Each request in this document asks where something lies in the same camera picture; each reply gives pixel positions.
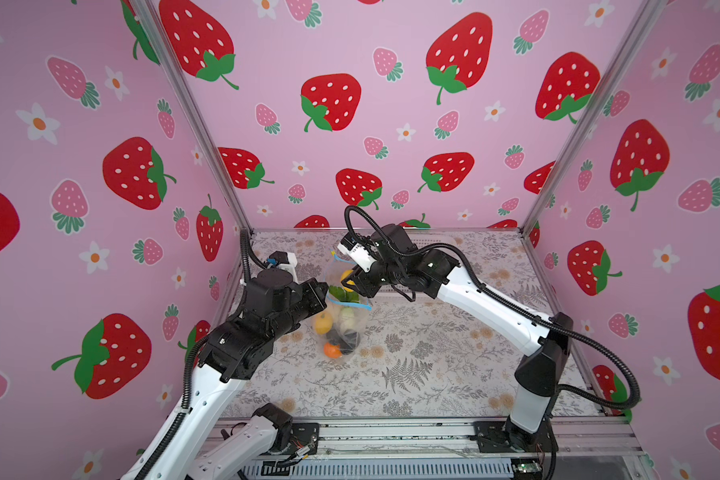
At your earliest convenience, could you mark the dark purple eggplant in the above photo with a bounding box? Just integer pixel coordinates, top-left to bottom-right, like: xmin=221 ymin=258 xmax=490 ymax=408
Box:
xmin=331 ymin=329 xmax=361 ymax=355

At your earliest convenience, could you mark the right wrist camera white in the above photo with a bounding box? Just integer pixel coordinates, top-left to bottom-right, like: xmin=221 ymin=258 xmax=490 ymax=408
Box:
xmin=337 ymin=224 xmax=418 ymax=274

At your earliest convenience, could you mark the clear zip bag blue zipper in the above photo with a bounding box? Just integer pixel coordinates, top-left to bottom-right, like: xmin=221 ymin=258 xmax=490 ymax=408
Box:
xmin=310 ymin=251 xmax=372 ymax=362

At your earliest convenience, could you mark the white chinese cabbage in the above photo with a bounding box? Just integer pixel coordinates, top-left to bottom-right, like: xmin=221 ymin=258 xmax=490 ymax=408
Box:
xmin=337 ymin=307 xmax=358 ymax=334

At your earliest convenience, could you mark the small yellow lemon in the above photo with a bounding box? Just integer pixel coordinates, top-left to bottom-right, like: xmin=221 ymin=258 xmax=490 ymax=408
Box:
xmin=340 ymin=269 xmax=356 ymax=292

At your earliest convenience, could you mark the right frame post aluminium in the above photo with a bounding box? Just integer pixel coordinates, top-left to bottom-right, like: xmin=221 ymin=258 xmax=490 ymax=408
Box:
xmin=520 ymin=0 xmax=666 ymax=240

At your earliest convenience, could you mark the orange mandarin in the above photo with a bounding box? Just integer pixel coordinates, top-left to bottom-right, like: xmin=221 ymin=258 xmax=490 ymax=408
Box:
xmin=323 ymin=343 xmax=343 ymax=359

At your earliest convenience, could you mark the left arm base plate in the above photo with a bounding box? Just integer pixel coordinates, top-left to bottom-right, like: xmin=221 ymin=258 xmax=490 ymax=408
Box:
xmin=264 ymin=422 xmax=320 ymax=456

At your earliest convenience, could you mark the frame post aluminium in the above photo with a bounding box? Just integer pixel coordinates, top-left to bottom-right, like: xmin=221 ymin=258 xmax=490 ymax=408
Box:
xmin=133 ymin=0 xmax=253 ymax=231
xmin=520 ymin=0 xmax=666 ymax=240

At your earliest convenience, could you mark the white plastic perforated basket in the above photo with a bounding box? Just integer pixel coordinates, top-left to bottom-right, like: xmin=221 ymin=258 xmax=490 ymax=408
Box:
xmin=371 ymin=229 xmax=461 ymax=301

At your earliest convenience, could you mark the aluminium rail base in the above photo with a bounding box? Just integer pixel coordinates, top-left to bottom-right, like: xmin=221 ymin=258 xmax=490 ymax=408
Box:
xmin=149 ymin=416 xmax=658 ymax=480

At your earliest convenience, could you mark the yellow mango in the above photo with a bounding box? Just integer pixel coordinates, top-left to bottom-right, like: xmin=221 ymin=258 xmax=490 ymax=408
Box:
xmin=312 ymin=312 xmax=334 ymax=336

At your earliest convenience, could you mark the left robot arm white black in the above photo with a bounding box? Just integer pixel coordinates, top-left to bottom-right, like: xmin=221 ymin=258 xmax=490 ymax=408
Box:
xmin=124 ymin=269 xmax=329 ymax=479

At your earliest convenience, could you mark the left frame post aluminium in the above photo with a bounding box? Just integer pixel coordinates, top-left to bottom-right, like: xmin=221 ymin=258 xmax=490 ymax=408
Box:
xmin=133 ymin=0 xmax=253 ymax=231

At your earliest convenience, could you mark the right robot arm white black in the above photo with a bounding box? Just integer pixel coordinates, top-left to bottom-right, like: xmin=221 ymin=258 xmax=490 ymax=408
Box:
xmin=338 ymin=243 xmax=640 ymax=451

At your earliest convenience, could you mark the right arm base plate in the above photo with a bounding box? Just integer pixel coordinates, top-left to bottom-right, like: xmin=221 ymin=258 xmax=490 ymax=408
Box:
xmin=470 ymin=421 xmax=559 ymax=454

